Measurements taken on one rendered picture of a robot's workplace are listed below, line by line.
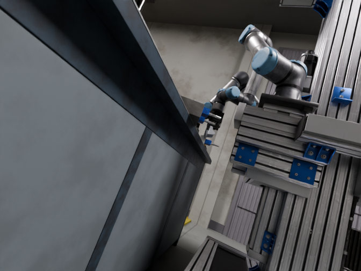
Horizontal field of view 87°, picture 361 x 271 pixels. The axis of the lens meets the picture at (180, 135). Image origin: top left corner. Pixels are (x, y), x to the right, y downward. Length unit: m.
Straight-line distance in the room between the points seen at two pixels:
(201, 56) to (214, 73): 0.50
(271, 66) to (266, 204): 0.67
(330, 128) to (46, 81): 0.81
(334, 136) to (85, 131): 0.76
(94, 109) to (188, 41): 4.04
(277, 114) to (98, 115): 0.76
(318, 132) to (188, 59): 3.46
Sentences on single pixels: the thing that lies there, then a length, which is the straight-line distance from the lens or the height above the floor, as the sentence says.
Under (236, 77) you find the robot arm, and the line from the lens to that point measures 1.63.
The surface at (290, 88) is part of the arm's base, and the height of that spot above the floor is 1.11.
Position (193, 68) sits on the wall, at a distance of 3.91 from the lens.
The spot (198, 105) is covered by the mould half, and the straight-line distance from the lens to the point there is 0.73.
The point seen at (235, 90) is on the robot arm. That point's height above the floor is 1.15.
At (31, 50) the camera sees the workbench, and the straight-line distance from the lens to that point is 0.31.
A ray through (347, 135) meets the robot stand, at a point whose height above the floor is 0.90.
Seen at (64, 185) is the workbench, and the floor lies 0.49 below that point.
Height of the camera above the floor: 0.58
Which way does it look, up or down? 11 degrees up
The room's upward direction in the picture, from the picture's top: 21 degrees clockwise
